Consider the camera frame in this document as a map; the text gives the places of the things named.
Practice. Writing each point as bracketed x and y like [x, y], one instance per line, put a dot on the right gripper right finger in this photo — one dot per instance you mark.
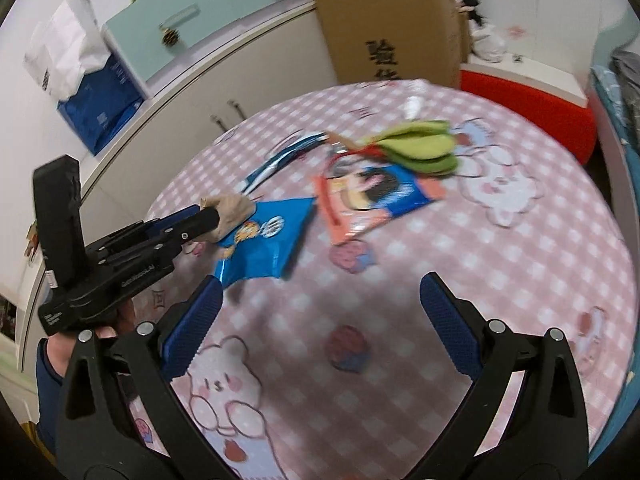
[524, 415]

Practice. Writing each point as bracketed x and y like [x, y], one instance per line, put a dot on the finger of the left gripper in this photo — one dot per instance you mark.
[172, 239]
[177, 216]

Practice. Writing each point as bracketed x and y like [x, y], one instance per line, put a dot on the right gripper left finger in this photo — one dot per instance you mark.
[96, 436]

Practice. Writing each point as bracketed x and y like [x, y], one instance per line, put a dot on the blue chip bag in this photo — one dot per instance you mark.
[261, 246]

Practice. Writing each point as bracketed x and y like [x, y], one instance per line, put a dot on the blue white sachet strip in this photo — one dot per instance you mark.
[281, 159]

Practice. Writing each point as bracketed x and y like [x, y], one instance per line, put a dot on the orange blue snack packet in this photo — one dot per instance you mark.
[364, 199]

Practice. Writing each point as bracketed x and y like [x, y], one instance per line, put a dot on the green felt leaves toy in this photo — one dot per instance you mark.
[423, 147]

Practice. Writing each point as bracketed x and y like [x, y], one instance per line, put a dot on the white eye drop bottle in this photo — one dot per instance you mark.
[412, 108]

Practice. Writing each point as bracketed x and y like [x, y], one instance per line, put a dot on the person's left hand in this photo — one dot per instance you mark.
[59, 348]

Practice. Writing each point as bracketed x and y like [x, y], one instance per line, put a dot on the beige low cupboard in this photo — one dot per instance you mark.
[267, 58]

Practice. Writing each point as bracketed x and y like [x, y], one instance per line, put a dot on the blue shopping bag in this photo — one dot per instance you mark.
[105, 101]

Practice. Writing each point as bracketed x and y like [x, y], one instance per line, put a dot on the mint drawer cabinet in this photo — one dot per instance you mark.
[151, 34]

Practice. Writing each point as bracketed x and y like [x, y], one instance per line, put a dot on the pink checkered round tablecloth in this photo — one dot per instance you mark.
[334, 370]

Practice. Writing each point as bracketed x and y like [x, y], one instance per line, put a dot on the large cardboard box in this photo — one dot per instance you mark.
[379, 40]

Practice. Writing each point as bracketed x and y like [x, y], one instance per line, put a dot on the red storage bench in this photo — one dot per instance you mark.
[559, 111]

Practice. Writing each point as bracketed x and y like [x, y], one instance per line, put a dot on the teal candy-print bed mattress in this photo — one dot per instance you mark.
[623, 116]

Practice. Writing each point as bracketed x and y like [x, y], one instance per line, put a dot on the white plastic bag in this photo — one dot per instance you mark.
[487, 44]

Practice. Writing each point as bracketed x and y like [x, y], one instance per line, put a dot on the grey folded duvet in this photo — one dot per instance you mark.
[626, 65]

